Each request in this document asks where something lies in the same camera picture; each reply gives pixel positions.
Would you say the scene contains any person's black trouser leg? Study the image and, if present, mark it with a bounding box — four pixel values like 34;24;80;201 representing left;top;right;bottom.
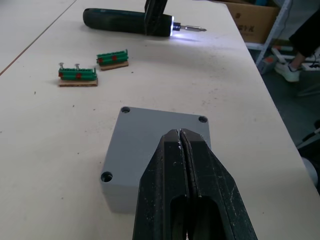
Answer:
288;0;320;60

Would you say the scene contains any orange and grey floor device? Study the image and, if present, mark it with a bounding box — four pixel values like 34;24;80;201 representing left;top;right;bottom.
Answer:
258;56;279;75

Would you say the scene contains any brown cardboard pad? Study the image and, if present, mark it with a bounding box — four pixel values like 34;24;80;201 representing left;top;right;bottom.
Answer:
58;78;99;88
99;61;130;71

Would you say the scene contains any white sneaker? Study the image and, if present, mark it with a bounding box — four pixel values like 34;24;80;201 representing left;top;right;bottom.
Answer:
274;61;301;83

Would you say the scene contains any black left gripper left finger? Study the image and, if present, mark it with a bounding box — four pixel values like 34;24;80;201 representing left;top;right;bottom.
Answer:
131;129;190;240

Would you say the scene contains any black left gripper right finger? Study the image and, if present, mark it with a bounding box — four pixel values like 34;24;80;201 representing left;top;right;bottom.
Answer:
179;128;259;240

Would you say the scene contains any dark green electric screwdriver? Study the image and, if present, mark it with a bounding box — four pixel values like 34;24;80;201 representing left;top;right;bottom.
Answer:
82;8;208;39

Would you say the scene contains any white metal shelf frame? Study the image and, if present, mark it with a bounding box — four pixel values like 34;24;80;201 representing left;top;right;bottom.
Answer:
244;0;294;67

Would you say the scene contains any grey round cylinder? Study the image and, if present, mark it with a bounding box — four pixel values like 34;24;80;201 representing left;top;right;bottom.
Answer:
300;155;320;195

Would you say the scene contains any brown cardboard box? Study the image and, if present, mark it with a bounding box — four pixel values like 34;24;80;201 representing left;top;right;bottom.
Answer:
225;1;281;44

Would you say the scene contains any green empty screw holder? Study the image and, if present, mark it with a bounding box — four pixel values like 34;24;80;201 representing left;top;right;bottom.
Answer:
95;49;129;67

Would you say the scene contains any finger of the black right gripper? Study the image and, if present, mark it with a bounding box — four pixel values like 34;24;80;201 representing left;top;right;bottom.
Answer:
143;0;168;36

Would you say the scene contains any grey plastic box base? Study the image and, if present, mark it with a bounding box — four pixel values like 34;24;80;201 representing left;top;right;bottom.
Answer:
100;180;139;215

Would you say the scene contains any green screw holder with screws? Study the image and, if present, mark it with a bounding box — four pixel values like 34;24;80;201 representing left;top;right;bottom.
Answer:
57;66;98;82

